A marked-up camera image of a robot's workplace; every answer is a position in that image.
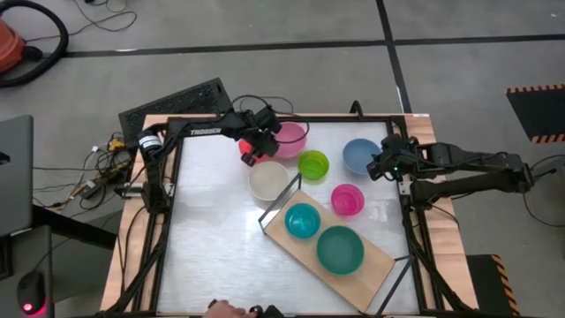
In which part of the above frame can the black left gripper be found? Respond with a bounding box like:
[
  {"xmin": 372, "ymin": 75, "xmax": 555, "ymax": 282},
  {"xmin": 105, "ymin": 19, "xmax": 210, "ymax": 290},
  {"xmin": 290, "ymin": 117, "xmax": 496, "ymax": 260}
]
[{"xmin": 229, "ymin": 105, "xmax": 283, "ymax": 168}]

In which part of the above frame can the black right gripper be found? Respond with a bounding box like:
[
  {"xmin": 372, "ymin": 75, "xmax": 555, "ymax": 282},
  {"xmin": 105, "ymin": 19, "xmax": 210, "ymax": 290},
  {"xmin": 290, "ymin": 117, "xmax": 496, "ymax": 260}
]
[{"xmin": 366, "ymin": 134, "xmax": 425, "ymax": 182}]

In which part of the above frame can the small orange plastic bowl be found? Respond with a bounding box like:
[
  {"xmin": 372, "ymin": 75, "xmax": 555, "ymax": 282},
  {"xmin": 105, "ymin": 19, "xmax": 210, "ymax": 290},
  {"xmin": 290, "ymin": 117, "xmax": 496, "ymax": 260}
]
[{"xmin": 237, "ymin": 138, "xmax": 267, "ymax": 165}]

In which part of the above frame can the large slate blue bowl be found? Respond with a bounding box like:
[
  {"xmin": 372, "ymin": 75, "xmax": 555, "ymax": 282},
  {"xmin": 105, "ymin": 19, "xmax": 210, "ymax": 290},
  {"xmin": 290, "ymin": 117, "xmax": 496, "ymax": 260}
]
[{"xmin": 343, "ymin": 138, "xmax": 383, "ymax": 176}]

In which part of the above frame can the large white bowl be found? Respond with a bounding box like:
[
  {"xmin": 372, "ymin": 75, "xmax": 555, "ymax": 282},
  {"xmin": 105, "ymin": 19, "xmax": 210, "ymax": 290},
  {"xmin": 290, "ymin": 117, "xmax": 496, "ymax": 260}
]
[{"xmin": 247, "ymin": 161, "xmax": 291, "ymax": 202}]

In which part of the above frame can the large light pink bowl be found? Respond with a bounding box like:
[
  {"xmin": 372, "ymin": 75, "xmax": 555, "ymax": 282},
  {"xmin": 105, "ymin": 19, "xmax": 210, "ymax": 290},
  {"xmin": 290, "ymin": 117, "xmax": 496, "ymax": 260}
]
[{"xmin": 272, "ymin": 122, "xmax": 309, "ymax": 161}]

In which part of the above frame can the small cyan plastic bowl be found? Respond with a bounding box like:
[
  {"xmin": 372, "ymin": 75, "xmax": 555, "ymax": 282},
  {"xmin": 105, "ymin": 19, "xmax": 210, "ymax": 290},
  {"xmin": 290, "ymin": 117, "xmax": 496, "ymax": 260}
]
[{"xmin": 284, "ymin": 202, "xmax": 322, "ymax": 240}]

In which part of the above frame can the large teal bowl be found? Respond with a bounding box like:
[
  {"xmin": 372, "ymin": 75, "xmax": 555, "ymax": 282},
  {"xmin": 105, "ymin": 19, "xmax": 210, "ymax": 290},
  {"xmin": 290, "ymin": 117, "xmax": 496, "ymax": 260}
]
[{"xmin": 316, "ymin": 225, "xmax": 365, "ymax": 276}]

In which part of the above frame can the small magenta plastic bowl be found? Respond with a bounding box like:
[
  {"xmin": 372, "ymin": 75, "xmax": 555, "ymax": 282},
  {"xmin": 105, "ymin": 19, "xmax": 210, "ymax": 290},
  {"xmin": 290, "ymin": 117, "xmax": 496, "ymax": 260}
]
[{"xmin": 330, "ymin": 184, "xmax": 365, "ymax": 217}]

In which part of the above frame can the small green plastic bowl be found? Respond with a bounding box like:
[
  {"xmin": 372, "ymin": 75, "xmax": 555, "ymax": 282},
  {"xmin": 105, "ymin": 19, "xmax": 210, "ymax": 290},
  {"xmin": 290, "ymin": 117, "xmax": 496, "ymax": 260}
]
[{"xmin": 298, "ymin": 149, "xmax": 330, "ymax": 181}]

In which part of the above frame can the person's hand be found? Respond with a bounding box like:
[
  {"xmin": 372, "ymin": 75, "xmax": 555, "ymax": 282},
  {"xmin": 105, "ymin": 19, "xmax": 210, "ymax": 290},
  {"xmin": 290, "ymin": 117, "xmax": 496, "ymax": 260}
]
[{"xmin": 202, "ymin": 299, "xmax": 260, "ymax": 318}]

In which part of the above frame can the black mat with hazard stripes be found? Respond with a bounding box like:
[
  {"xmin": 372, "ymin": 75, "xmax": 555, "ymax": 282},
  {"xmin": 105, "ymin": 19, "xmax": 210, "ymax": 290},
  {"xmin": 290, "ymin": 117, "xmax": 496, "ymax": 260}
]
[
  {"xmin": 505, "ymin": 83, "xmax": 565, "ymax": 145},
  {"xmin": 466, "ymin": 254, "xmax": 523, "ymax": 317}
]

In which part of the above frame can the grey laptop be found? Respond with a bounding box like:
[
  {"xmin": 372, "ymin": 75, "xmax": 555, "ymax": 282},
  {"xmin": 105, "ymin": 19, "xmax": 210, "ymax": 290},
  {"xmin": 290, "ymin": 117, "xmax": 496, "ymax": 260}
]
[{"xmin": 0, "ymin": 114, "xmax": 35, "ymax": 239}]

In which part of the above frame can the black mouse with red light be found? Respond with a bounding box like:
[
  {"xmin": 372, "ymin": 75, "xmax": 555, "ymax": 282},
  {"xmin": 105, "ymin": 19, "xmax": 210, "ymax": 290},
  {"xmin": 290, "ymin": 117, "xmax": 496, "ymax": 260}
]
[{"xmin": 16, "ymin": 269, "xmax": 49, "ymax": 316}]

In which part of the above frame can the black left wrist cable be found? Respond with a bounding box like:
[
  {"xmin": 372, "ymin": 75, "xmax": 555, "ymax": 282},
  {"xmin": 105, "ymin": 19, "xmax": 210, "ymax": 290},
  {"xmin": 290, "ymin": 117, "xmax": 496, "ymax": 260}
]
[{"xmin": 230, "ymin": 94, "xmax": 310, "ymax": 145}]

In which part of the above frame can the black metal table frame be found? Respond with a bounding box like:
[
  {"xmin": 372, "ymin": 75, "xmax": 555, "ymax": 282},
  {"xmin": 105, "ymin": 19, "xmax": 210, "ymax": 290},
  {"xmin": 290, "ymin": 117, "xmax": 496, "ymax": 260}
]
[{"xmin": 117, "ymin": 113, "xmax": 477, "ymax": 318}]

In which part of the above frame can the thin black floor cable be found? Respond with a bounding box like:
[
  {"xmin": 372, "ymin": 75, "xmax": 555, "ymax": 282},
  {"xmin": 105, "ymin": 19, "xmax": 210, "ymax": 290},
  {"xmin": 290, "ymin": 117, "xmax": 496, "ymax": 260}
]
[{"xmin": 72, "ymin": 0, "xmax": 139, "ymax": 34}]

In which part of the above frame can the orange vacuum with black hose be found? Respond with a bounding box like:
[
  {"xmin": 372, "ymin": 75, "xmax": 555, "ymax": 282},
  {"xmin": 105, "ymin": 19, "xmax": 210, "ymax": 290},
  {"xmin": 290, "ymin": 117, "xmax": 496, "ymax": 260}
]
[{"xmin": 0, "ymin": 0, "xmax": 71, "ymax": 88}]

